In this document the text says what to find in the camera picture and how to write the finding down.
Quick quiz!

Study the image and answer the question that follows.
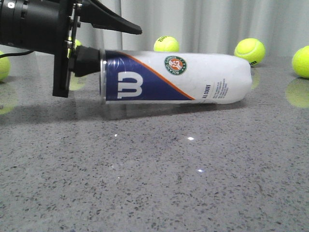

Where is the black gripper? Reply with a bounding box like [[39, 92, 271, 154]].
[[52, 0, 142, 98]]

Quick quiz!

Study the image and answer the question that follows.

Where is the white blue tennis ball can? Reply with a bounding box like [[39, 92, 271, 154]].
[[100, 50, 252, 104]]

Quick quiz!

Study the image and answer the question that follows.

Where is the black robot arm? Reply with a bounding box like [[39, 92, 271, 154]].
[[0, 0, 142, 98]]

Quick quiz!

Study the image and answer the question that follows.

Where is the Roland Garros tennis ball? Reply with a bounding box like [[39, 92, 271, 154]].
[[67, 39, 82, 58]]

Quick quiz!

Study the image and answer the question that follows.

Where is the centre back tennis ball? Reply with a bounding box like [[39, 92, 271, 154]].
[[154, 36, 179, 52]]

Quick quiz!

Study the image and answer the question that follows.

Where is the far left tennis ball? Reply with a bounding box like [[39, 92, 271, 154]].
[[0, 57, 11, 81]]

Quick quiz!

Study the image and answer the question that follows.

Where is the right Wilson tennis ball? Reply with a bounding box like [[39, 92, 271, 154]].
[[234, 38, 266, 66]]

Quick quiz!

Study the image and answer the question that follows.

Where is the far right tennis ball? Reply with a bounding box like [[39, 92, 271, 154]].
[[292, 45, 309, 79]]

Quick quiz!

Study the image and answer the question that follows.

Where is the grey pleated curtain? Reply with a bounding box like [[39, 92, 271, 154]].
[[76, 0, 309, 57]]

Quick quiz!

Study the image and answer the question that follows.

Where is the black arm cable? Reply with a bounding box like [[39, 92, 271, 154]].
[[0, 50, 37, 59]]

